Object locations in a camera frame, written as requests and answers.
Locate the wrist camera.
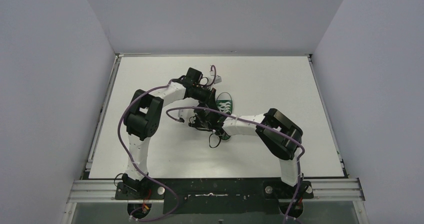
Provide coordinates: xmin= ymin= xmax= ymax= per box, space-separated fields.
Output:
xmin=178 ymin=109 xmax=196 ymax=125
xmin=210 ymin=75 xmax=222 ymax=85

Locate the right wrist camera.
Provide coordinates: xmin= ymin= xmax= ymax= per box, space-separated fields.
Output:
xmin=178 ymin=109 xmax=196 ymax=125

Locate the aluminium front rail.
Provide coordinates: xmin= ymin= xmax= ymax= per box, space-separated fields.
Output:
xmin=67 ymin=178 xmax=365 ymax=203

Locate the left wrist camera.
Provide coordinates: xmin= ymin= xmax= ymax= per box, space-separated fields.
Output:
xmin=210 ymin=75 xmax=222 ymax=85

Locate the green canvas sneaker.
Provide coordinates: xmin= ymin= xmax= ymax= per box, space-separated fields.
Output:
xmin=214 ymin=92 xmax=234 ymax=142

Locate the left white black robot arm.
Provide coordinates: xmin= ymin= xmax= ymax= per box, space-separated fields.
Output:
xmin=118 ymin=66 xmax=218 ymax=198

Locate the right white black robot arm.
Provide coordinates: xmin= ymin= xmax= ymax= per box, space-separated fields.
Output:
xmin=187 ymin=107 xmax=305 ymax=197

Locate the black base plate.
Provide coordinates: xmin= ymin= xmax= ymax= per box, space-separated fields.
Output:
xmin=115 ymin=177 xmax=314 ymax=218

